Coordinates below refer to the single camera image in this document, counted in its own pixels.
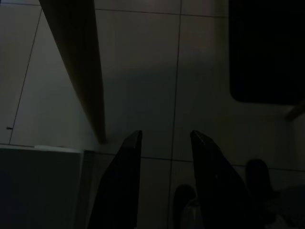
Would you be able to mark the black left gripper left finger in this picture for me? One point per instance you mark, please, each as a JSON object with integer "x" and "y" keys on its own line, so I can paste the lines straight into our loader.
{"x": 119, "y": 186}

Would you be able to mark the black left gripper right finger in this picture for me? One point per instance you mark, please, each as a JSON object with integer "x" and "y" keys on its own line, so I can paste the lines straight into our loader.
{"x": 214, "y": 186}

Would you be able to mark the robot left leg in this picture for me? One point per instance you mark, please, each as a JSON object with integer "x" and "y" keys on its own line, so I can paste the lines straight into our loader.
{"x": 184, "y": 198}

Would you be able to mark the white cabinet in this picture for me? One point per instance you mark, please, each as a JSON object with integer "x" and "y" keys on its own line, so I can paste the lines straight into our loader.
{"x": 38, "y": 188}

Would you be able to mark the wooden table leg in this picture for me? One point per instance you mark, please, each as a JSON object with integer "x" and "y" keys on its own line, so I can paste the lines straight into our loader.
{"x": 78, "y": 59}

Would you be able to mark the dark chair seat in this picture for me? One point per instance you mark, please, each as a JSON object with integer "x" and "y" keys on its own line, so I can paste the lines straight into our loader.
{"x": 267, "y": 52}

